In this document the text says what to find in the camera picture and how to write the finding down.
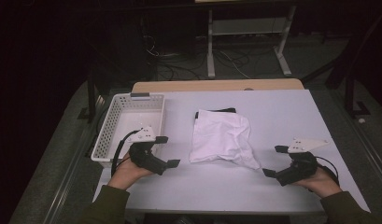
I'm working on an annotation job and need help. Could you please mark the black cloth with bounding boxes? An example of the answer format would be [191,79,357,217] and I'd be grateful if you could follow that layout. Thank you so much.
[194,106,237,120]

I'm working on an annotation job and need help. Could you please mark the person's left hand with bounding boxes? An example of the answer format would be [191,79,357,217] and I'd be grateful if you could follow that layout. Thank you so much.
[106,151,154,191]

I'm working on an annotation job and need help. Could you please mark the person's right hand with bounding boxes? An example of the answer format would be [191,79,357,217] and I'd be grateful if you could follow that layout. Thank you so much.
[291,166,343,199]

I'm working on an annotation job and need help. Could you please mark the white perforated plastic basket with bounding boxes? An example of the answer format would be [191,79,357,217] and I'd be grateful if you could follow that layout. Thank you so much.
[90,91,166,169]

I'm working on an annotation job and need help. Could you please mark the white metal desk frame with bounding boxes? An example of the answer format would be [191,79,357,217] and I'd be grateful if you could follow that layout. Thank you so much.
[205,4,298,79]

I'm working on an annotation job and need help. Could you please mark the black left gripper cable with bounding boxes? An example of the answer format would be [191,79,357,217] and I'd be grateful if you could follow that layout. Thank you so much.
[110,129,142,179]

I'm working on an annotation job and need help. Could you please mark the tangle of floor cables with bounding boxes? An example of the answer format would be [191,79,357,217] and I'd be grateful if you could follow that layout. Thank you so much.
[143,33,252,81]

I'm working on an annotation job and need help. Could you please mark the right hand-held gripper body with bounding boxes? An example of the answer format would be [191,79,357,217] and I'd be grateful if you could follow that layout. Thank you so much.
[275,137,331,188]

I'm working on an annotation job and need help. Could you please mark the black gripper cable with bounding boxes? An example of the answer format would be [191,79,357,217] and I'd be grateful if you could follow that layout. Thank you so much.
[110,129,142,179]
[314,155,341,188]

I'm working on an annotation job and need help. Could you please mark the black metal stand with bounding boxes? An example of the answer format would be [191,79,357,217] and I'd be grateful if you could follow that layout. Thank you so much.
[343,73,372,119]
[77,66,97,121]

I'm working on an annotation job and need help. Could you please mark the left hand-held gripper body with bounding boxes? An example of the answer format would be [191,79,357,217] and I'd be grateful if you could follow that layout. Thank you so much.
[128,125,168,176]

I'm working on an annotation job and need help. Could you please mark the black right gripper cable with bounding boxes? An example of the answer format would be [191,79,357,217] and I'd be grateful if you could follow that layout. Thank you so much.
[314,155,341,188]

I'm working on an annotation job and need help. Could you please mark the white cloth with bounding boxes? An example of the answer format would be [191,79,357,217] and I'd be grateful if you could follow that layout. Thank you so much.
[189,108,262,171]

